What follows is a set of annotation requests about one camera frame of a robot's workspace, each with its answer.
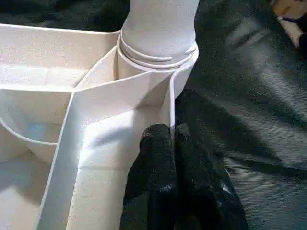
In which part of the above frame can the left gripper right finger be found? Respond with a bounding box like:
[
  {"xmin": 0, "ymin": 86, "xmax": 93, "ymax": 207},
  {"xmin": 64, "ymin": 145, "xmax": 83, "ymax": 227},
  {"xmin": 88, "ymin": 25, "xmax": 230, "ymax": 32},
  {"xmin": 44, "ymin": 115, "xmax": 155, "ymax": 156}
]
[{"xmin": 173, "ymin": 122, "xmax": 250, "ymax": 230}]

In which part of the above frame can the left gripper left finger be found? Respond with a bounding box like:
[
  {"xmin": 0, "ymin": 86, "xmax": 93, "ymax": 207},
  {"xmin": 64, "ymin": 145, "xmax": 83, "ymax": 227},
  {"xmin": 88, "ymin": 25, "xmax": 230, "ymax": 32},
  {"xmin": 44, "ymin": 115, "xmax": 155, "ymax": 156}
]
[{"xmin": 119, "ymin": 123, "xmax": 178, "ymax": 230}]

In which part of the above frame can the white plastic table leg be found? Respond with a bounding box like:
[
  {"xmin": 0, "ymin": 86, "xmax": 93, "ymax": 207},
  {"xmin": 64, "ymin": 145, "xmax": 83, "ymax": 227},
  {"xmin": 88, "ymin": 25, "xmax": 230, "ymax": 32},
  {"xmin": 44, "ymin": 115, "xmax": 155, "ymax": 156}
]
[{"xmin": 118, "ymin": 0, "xmax": 200, "ymax": 71}]

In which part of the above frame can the white plastic table top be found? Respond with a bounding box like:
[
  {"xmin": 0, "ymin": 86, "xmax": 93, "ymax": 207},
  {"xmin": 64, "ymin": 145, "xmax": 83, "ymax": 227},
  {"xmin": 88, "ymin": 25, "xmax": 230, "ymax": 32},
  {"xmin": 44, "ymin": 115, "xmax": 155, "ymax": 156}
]
[{"xmin": 0, "ymin": 23, "xmax": 200, "ymax": 230}]

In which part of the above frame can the black work mat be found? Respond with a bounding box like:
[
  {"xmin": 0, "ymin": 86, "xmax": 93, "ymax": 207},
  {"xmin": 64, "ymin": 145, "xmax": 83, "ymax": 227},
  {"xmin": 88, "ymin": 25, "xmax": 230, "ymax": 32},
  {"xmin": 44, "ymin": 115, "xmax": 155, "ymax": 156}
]
[{"xmin": 0, "ymin": 0, "xmax": 307, "ymax": 230}]

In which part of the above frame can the white flat board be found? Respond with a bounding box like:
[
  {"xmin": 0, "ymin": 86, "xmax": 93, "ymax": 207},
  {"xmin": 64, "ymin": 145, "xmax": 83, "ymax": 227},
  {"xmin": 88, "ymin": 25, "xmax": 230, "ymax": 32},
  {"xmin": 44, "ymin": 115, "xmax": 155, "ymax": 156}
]
[{"xmin": 275, "ymin": 15, "xmax": 307, "ymax": 48}]

